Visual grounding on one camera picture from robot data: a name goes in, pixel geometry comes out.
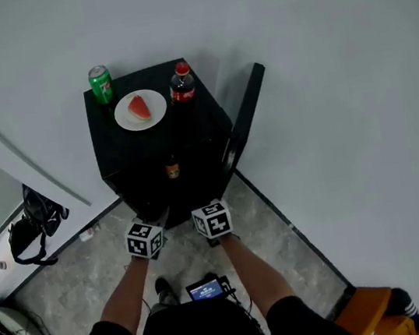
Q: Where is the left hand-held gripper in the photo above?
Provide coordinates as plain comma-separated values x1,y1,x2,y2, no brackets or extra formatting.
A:
121,206,178,265

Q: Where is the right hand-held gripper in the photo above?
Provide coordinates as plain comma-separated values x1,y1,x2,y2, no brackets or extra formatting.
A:
190,195,243,251

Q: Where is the orange drink can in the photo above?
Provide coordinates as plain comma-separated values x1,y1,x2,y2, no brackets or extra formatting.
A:
163,153,183,182

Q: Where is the black mini fridge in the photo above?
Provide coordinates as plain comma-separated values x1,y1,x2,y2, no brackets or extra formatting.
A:
79,45,289,240

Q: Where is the cola bottle red cap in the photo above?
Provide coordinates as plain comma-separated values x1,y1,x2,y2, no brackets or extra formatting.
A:
164,60,203,129

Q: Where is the green soda can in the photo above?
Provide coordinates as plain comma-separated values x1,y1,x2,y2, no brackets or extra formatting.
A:
86,62,119,107

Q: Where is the person's left forearm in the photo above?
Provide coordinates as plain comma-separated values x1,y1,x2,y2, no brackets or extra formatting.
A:
90,253,162,335

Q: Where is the person's right forearm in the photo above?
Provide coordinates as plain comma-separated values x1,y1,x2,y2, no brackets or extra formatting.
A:
217,224,300,322

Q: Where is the small chest-mounted screen device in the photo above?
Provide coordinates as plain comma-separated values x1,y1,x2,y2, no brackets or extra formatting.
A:
184,274,234,304

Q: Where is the person's black shoe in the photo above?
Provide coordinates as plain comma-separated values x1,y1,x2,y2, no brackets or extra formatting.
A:
153,274,177,303

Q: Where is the small white floor packet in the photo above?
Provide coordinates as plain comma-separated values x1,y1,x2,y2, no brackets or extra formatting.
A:
78,224,104,244

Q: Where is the white round plate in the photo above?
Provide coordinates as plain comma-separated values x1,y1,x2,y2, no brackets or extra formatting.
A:
111,86,171,136

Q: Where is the red watermelon slice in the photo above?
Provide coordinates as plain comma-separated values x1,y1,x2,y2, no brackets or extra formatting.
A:
125,91,154,124

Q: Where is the black backpack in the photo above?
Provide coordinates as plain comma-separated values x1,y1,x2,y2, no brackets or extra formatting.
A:
18,177,74,242

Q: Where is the orange chair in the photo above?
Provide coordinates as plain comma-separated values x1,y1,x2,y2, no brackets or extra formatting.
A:
329,281,401,335

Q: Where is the dark striped garment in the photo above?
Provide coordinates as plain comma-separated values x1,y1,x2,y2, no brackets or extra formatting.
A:
382,284,419,335

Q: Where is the orange garment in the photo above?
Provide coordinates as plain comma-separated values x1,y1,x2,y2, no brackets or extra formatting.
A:
375,309,419,335

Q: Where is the black device cable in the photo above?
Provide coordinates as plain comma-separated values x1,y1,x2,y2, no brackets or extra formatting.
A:
227,273,265,335

